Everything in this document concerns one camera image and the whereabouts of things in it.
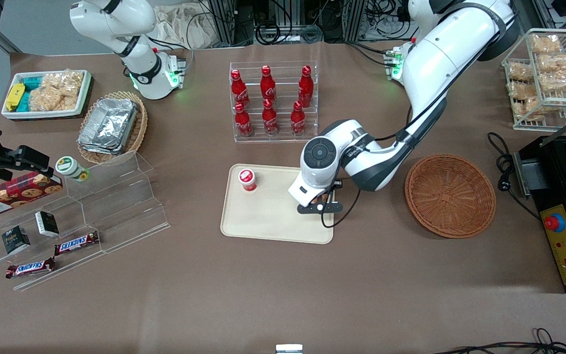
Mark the white rectangular snack tray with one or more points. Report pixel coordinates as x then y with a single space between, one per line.
42 114

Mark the clear acrylic step shelf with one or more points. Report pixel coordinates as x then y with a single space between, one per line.
116 206

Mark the stack of foil trays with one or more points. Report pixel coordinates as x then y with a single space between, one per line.
108 125

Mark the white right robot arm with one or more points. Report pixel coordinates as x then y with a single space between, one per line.
140 64

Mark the red emergency stop knob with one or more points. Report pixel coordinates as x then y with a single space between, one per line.
554 222

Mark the brown chocolate bar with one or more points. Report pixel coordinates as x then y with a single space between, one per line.
76 243
30 268

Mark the teal snack pack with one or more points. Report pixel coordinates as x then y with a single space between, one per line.
24 102
32 82

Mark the clear acrylic bottle rack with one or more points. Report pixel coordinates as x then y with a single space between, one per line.
283 110

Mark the small black white carton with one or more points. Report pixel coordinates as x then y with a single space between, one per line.
47 223
15 241

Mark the small white box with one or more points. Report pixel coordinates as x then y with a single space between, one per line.
289 349

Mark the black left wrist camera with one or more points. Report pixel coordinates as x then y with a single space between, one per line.
320 208

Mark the white cloth bag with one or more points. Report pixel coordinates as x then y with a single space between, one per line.
184 29

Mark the red cola bottle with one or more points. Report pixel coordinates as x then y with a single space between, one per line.
242 123
268 86
269 120
239 91
297 120
305 88

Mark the red tartan cookie box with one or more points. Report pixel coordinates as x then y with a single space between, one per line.
17 191

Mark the clear bag of rice crackers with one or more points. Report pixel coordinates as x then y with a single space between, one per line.
64 81
558 81
558 63
546 44
526 109
521 91
49 101
520 72

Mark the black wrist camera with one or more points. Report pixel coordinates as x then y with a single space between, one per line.
320 208
30 158

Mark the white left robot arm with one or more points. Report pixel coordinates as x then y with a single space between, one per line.
440 54

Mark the beige plastic tray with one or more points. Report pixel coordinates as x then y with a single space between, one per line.
263 216

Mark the black appliance with yellow panel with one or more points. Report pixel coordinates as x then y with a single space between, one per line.
565 246

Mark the oval light wicker basket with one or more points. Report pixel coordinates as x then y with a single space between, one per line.
139 132

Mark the aluminium frame post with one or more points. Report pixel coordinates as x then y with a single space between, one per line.
354 19
224 19

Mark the round brown wicker basket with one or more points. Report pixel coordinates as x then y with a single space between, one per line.
450 196

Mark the red lid white cup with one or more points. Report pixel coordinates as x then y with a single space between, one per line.
247 178

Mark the yellow snack pack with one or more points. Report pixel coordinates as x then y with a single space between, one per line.
15 96

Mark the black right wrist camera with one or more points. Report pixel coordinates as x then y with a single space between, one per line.
30 158

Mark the green lid white cup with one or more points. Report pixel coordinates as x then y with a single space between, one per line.
69 166

